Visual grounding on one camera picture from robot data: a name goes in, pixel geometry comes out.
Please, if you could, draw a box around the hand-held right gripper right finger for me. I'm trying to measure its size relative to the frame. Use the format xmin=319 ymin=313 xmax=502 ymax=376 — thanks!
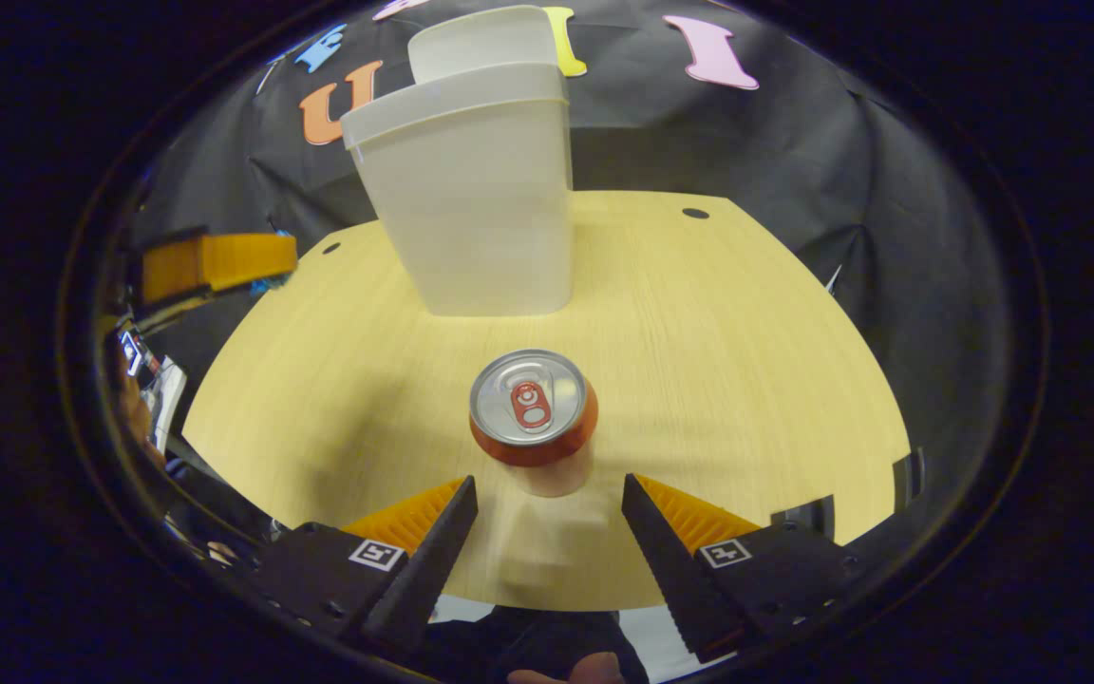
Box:
xmin=621 ymin=473 xmax=890 ymax=664

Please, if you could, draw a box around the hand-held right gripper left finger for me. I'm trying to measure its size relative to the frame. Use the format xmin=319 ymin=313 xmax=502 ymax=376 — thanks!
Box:
xmin=243 ymin=475 xmax=480 ymax=656

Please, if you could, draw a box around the red pop can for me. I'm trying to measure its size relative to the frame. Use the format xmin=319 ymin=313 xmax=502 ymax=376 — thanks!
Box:
xmin=468 ymin=349 xmax=600 ymax=498

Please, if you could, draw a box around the white desktop garbage bin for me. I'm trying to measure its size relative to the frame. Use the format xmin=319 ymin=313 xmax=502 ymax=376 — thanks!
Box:
xmin=340 ymin=5 xmax=575 ymax=317

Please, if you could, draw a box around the wooden desktop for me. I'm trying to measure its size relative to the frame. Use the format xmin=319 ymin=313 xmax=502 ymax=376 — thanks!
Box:
xmin=181 ymin=190 xmax=914 ymax=614

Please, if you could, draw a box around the white side table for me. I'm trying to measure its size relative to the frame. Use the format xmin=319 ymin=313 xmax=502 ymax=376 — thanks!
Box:
xmin=143 ymin=356 xmax=189 ymax=452

